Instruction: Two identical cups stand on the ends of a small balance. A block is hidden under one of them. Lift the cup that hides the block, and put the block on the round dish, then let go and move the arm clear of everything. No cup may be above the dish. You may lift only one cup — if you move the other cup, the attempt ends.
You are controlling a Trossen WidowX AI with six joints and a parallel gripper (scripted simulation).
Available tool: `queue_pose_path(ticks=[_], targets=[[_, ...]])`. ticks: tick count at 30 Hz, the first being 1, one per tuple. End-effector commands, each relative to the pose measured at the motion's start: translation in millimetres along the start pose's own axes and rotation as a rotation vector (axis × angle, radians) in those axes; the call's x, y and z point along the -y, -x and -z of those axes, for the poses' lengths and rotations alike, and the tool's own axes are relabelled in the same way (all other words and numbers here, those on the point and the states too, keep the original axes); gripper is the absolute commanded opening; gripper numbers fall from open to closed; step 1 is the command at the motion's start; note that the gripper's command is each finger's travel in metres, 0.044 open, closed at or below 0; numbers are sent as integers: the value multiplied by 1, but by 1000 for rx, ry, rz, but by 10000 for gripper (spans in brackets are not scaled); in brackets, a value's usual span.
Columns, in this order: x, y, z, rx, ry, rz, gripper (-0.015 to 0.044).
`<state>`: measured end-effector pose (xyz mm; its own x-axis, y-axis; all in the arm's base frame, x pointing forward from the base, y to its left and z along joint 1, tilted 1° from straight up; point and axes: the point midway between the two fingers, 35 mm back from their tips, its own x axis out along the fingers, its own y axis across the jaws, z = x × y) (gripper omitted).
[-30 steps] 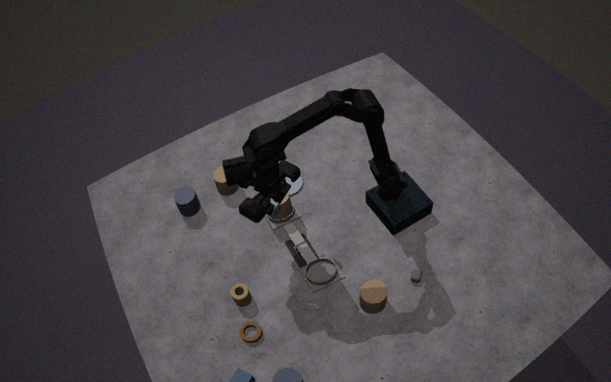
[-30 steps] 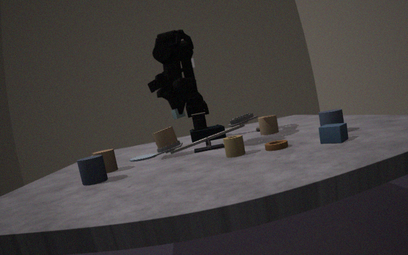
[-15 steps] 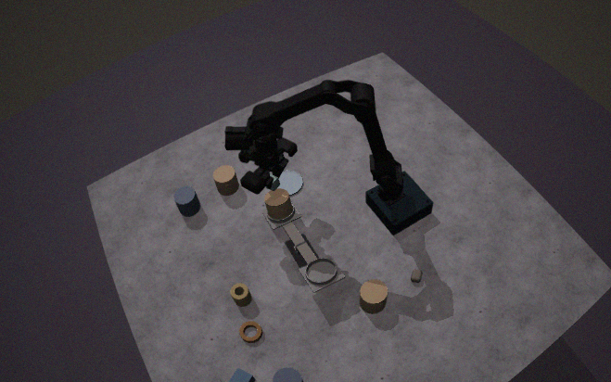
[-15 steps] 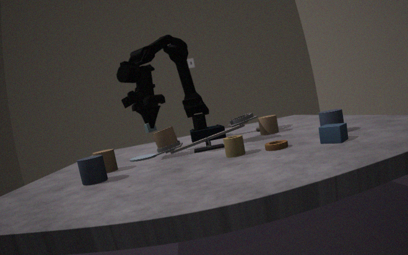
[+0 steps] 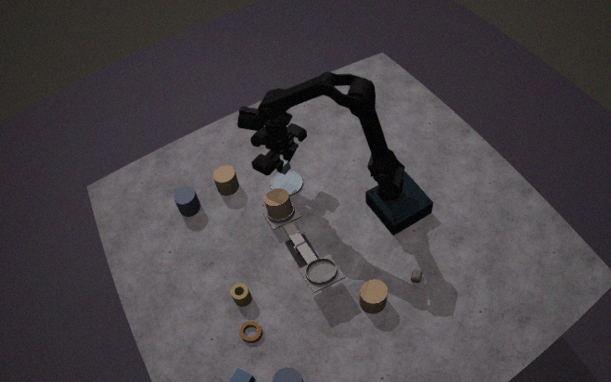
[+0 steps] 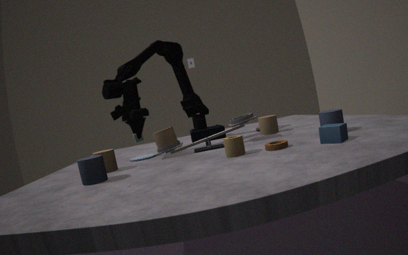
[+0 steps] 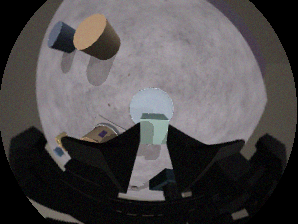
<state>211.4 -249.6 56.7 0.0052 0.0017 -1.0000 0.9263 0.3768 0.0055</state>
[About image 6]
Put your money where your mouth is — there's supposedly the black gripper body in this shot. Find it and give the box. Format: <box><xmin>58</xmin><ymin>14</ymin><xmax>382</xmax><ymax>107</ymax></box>
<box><xmin>122</xmin><ymin>95</ymin><xmax>149</xmax><ymax>121</ymax></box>

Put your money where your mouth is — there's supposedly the grey round disc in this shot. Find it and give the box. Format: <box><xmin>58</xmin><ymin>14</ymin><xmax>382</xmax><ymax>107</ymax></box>
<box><xmin>129</xmin><ymin>153</ymin><xmax>156</xmax><ymax>162</ymax></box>

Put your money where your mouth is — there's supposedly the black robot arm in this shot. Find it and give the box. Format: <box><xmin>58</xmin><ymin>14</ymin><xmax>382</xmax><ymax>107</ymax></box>
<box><xmin>102</xmin><ymin>40</ymin><xmax>209</xmax><ymax>131</ymax></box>

